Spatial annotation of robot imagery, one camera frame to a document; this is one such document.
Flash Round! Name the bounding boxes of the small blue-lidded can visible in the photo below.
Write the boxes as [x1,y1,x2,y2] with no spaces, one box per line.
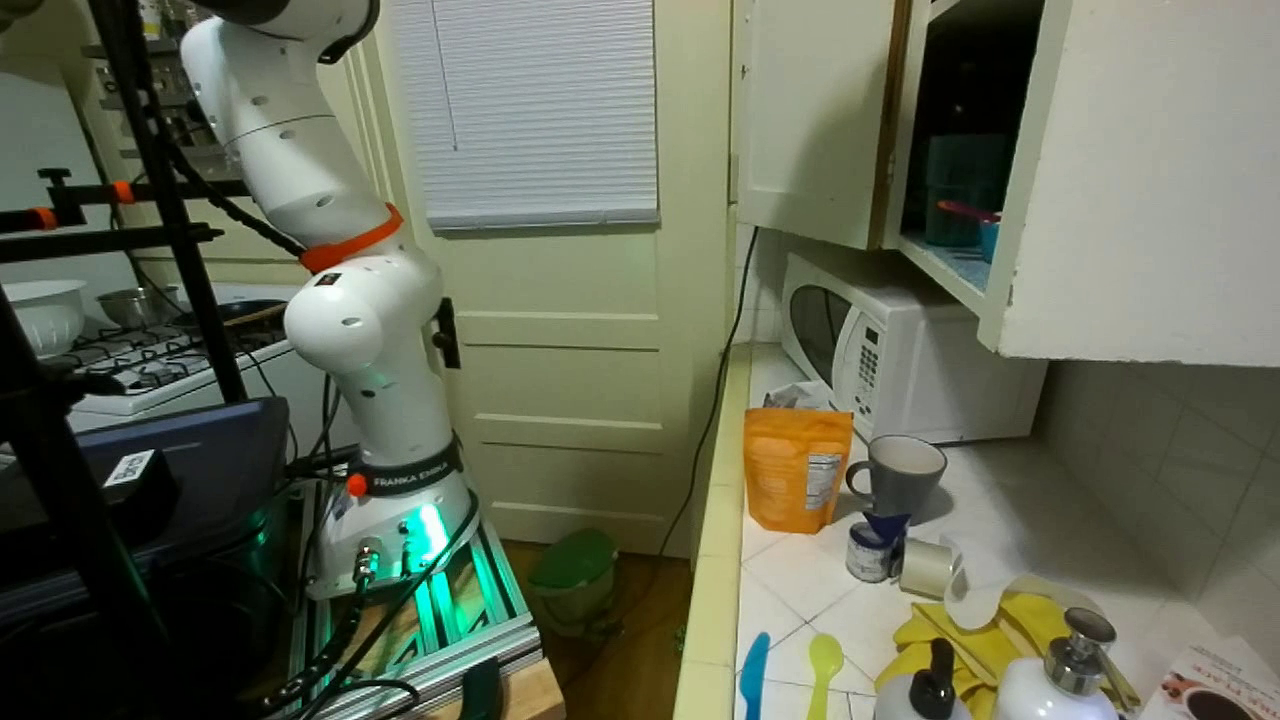
[846,513,911,584]

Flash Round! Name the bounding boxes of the microwave door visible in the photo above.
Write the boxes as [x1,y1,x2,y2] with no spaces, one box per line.
[780,252,873,409]

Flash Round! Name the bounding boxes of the white gas stove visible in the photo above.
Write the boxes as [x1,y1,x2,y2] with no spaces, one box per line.
[44,282,361,461]

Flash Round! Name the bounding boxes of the green plastic spoon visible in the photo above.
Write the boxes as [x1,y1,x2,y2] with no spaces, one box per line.
[805,633,845,720]

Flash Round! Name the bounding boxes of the blue plastic spoon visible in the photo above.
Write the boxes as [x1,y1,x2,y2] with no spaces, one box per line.
[739,632,772,720]

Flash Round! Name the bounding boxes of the blue cup pink handle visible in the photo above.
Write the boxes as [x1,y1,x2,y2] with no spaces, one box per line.
[936,199,1002,264]

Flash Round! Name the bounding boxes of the yellow rubber gloves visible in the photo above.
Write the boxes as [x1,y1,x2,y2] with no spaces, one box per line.
[875,592,1141,720]

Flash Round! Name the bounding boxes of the white wall cabinet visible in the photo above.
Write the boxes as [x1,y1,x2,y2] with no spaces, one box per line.
[732,0,1280,369]

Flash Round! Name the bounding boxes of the green bin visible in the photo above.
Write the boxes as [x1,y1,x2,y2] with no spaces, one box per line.
[527,528,619,637]

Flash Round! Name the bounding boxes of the printed booklet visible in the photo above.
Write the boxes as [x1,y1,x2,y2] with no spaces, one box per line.
[1140,636,1280,720]

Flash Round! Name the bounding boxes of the white microwave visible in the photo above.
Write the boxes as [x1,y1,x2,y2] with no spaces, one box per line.
[779,250,1049,445]

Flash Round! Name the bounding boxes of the grey mug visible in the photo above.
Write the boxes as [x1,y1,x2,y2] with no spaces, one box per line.
[846,434,948,519]

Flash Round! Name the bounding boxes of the white silver pump bottle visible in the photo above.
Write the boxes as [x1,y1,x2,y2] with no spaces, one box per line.
[992,607,1121,720]

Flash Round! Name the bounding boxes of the white cabinet door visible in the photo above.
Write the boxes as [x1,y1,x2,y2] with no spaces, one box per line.
[733,0,913,251]
[978,0,1280,369]

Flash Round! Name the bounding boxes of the black cable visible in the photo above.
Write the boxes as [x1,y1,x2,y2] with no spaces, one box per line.
[655,226,761,561]

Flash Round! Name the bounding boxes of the orange pouch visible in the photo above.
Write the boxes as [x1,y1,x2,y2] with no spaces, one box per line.
[743,406,855,535]

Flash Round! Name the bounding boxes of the metal bowl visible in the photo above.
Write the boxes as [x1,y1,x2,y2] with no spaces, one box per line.
[96,286,181,331]

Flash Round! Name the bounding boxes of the teal container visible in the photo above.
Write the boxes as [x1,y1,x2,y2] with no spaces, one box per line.
[922,133,1011,249]

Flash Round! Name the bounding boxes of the white bowl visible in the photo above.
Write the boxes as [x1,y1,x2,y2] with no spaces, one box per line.
[0,279,89,359]

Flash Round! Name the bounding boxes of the roll of tape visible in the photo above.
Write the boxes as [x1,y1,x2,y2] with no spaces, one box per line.
[898,538,963,601]

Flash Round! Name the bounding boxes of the dark frying pan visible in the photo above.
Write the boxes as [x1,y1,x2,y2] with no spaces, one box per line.
[170,298,291,337]

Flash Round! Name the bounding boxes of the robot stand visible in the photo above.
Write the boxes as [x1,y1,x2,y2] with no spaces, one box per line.
[262,480,567,720]

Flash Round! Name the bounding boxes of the wall rack with jars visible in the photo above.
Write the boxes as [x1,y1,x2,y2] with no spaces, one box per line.
[80,0,241,183]

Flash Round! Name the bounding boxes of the black pump bottle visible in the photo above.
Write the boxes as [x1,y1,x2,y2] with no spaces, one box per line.
[873,637,973,720]

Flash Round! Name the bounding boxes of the white window blind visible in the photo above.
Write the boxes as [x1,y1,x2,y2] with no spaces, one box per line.
[385,0,661,233]

